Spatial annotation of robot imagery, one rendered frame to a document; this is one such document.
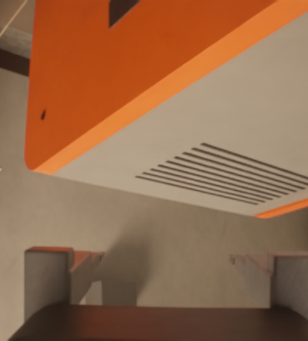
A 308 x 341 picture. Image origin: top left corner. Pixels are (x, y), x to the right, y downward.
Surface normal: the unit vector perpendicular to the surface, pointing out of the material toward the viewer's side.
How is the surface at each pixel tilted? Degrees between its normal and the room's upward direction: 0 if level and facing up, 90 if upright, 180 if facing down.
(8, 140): 90
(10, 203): 90
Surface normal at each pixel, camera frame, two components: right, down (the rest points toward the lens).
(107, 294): 0.63, -0.31
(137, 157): 0.05, 0.93
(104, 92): -0.77, -0.19
